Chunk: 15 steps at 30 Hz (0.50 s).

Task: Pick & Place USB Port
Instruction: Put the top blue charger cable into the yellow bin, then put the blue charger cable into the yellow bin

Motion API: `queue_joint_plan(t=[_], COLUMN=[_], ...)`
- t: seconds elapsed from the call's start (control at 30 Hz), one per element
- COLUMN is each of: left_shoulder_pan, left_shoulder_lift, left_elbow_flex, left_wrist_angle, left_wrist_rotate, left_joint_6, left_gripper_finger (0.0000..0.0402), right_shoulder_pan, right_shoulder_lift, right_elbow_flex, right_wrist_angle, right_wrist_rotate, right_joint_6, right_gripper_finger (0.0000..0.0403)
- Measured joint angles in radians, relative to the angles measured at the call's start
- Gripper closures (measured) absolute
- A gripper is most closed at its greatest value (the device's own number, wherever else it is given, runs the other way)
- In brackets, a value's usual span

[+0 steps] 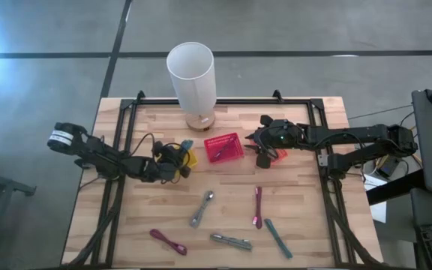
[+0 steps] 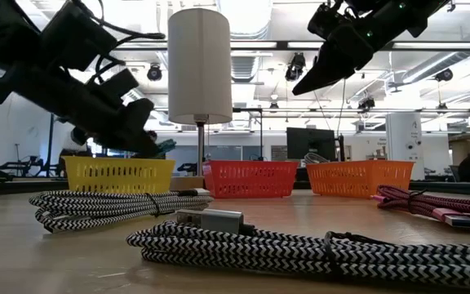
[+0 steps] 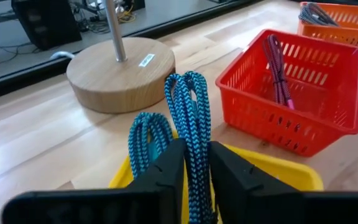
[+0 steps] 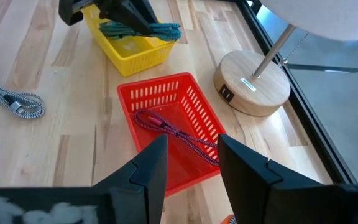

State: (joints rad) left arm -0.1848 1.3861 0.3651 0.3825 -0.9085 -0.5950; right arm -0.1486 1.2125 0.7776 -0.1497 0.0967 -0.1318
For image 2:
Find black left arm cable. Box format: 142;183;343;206
69;0;166;85

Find yellow plastic basket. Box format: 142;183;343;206
62;155;176;194

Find black aluminium table frame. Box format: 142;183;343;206
0;176;470;198

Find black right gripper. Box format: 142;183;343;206
291;11;387;96

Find black overhead frame bar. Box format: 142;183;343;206
114;39;470;52

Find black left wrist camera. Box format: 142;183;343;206
91;68;140;101

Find black low machine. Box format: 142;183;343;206
0;154;47;177

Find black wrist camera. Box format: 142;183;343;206
307;2;344;41
91;68;140;101

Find white monitor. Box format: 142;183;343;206
62;138;85;151

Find red plastic basket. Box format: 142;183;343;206
202;159;300;200

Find black ceiling spotlight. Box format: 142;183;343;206
284;51;307;82
146;63;164;82
434;68;454;83
357;96;377;111

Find white round pillar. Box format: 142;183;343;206
384;112;426;181

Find white shade table lamp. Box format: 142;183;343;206
167;7;234;191

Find black computer monitor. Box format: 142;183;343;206
286;127;337;161

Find orange plastic basket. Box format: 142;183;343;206
306;159;415;200

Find teal braided USB cable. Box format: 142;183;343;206
153;137;178;159

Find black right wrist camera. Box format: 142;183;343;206
307;2;344;41

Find black-white braided USB cable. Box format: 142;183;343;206
303;152;330;165
29;188;215;234
126;208;470;292

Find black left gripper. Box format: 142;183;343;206
0;64;161;158

